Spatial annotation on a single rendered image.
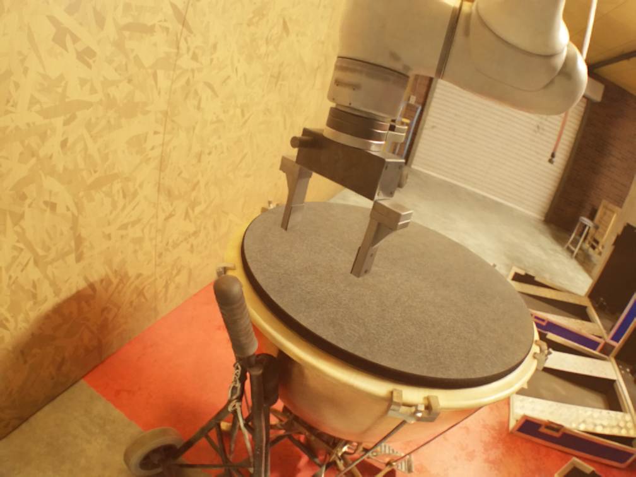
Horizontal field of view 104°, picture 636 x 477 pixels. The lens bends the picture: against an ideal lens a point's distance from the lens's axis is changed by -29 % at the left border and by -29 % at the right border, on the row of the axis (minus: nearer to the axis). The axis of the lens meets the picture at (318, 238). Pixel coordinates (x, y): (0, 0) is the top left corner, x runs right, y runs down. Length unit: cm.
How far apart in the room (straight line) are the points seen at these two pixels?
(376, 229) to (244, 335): 20
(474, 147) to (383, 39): 672
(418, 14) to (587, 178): 749
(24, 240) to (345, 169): 86
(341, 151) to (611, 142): 768
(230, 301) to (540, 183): 715
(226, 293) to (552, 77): 41
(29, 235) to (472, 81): 102
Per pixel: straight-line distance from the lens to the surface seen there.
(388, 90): 40
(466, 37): 39
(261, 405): 57
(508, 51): 37
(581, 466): 178
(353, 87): 40
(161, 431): 108
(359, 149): 40
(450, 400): 53
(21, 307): 113
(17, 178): 97
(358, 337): 51
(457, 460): 154
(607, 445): 202
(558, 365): 238
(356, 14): 40
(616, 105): 803
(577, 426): 202
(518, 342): 70
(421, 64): 40
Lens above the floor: 112
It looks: 25 degrees down
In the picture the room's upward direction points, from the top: 15 degrees clockwise
